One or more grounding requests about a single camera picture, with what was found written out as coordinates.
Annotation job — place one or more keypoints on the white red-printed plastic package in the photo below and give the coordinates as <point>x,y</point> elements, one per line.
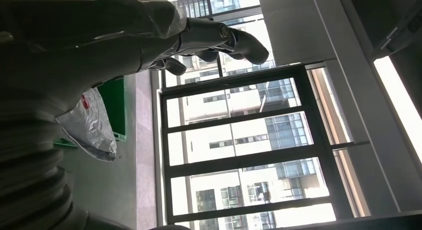
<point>90,129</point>

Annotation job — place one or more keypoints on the black-framed window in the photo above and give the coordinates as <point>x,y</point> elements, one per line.
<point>250,157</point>

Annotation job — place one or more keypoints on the bright light panel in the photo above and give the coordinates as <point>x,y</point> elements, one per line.
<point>400,103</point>

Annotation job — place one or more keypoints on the ribbed grey left arm sleeve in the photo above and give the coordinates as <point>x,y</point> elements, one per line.
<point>29,175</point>

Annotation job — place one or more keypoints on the black overhead fixture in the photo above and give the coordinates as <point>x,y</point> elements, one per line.
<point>402,34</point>

